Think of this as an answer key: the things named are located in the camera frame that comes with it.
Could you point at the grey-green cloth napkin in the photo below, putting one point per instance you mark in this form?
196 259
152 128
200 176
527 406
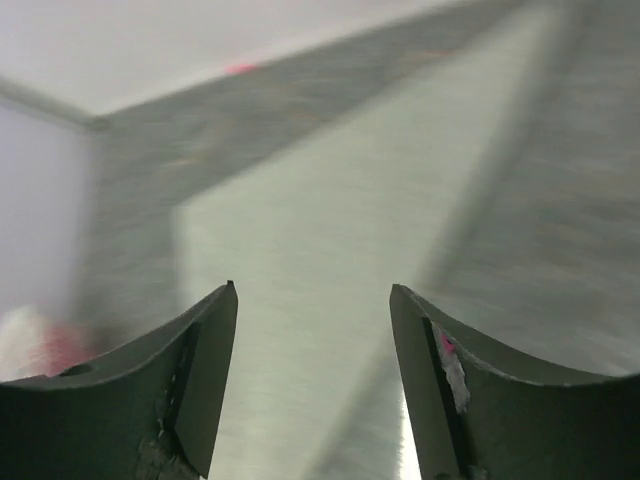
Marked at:
313 240

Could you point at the white plastic laundry basket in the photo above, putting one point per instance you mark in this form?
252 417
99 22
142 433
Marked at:
25 344

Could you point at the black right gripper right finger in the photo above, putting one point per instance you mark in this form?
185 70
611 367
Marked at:
480 409

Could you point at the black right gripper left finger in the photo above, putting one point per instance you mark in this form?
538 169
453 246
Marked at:
149 409

